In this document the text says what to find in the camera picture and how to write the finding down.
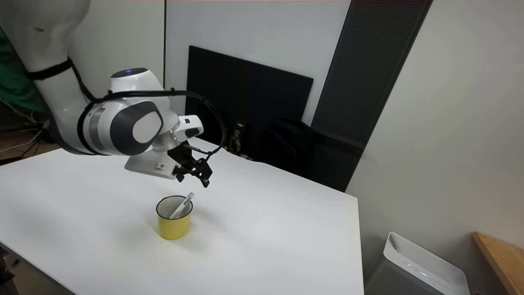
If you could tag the dark vertical wall panel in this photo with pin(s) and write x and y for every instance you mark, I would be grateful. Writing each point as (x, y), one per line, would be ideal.
(374, 43)

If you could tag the green cloth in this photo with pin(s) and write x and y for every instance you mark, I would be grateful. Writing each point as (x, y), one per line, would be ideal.
(15, 87)

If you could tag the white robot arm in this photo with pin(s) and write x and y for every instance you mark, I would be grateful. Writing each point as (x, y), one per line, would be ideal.
(135, 118)

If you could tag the white plastic bin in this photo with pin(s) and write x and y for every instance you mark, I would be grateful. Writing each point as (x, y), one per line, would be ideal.
(410, 269)

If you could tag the large black monitor panel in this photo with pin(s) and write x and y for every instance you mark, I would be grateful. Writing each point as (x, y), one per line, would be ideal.
(246, 92)

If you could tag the wooden desk corner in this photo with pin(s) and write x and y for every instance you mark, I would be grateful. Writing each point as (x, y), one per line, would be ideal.
(505, 259)

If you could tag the yellow enamel mug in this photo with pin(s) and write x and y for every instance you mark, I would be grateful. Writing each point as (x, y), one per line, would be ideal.
(174, 228)

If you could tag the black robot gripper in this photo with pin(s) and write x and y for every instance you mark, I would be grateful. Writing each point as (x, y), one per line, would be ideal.
(159, 164)

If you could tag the blue and white marker pen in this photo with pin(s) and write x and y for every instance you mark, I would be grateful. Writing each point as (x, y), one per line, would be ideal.
(182, 205)

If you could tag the black office chair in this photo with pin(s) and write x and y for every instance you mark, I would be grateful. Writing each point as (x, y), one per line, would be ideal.
(297, 148)

